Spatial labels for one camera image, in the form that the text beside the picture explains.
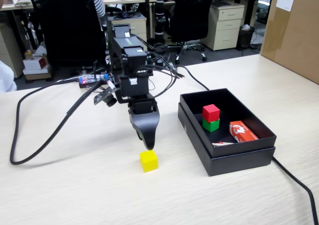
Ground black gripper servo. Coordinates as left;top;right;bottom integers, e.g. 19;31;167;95
127;98;160;150

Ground yellow wooden cube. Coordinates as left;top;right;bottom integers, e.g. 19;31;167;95
139;150;159;173

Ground green wooden cube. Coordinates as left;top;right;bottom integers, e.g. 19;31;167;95
202;117;220;133

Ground red wooden cube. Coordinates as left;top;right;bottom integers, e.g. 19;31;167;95
202;104;221;123

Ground black box lid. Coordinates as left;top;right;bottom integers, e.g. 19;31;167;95
177;102;276;177

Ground black cardboard box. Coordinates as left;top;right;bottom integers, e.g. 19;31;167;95
179;87;277;158

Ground flat brown cardboard box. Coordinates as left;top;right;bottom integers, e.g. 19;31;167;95
22;69;53;81

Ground large brown cardboard box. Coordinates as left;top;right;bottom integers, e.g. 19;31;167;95
259;0;319;85

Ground controller board with LED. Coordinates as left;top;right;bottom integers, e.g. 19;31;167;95
79;73;110;88

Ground orange matchbox carton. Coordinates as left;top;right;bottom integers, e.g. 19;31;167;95
229;120;260;144

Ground black pole white bands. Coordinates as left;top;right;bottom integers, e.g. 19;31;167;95
154;0;167;70

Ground thin black stand pole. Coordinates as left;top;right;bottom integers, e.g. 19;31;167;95
144;0;151;40

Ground black mesh office chair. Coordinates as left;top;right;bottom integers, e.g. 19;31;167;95
169;0;216;65

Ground white red small carton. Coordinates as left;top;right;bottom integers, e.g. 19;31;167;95
23;56;49;70

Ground black high-back office chair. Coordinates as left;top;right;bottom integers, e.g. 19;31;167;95
29;0;107;70

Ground person in striped shirt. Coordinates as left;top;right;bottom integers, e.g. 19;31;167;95
91;0;106;17

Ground black waste bin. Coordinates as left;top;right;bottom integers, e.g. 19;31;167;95
238;25;257;50

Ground person in white clothing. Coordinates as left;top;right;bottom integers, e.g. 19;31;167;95
0;60;17;93

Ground beige side cabinet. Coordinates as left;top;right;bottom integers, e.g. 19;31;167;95
0;22;25;79

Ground desk with black legs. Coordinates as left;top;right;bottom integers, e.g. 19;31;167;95
214;0;275;27

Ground white shipping label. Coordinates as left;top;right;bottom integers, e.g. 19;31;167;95
276;0;295;12

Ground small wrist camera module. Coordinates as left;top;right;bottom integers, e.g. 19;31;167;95
93;86;118;108

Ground robot wire bundle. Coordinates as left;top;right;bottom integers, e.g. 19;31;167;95
134;39;186;98

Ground thick black camera cable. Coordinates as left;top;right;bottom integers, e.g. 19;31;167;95
9;78;110;165

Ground beige drawer pedestal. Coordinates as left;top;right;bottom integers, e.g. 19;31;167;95
111;12;148;51
200;1;245;51

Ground thick black power cable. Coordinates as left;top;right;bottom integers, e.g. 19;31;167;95
174;64;319;225

